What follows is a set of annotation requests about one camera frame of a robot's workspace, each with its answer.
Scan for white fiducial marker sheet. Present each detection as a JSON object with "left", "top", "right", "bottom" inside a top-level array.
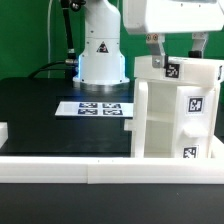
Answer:
[{"left": 55, "top": 101, "right": 133, "bottom": 117}]

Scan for black cable bundle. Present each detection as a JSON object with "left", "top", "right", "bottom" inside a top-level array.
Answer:
[{"left": 28, "top": 0, "right": 87, "bottom": 80}]

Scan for white cabinet body box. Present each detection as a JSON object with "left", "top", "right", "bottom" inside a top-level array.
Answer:
[{"left": 131, "top": 78, "right": 220, "bottom": 158}]

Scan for white cabinet door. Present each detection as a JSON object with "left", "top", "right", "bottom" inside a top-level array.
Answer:
[
  {"left": 171, "top": 86, "right": 216, "bottom": 159},
  {"left": 124, "top": 78, "right": 148, "bottom": 158}
]

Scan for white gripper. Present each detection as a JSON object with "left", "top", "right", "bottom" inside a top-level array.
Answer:
[{"left": 123, "top": 0, "right": 224, "bottom": 68}]

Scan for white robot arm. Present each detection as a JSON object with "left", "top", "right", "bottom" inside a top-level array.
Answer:
[{"left": 59, "top": 0, "right": 224, "bottom": 87}]

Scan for white U-shaped fence frame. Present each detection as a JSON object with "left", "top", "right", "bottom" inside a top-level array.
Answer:
[{"left": 0, "top": 121, "right": 224, "bottom": 185}]

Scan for white cabinet top block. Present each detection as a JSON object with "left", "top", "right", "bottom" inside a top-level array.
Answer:
[{"left": 134, "top": 56, "right": 224, "bottom": 87}]

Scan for white thin cable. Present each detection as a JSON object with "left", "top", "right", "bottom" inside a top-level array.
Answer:
[{"left": 47, "top": 0, "right": 55, "bottom": 79}]

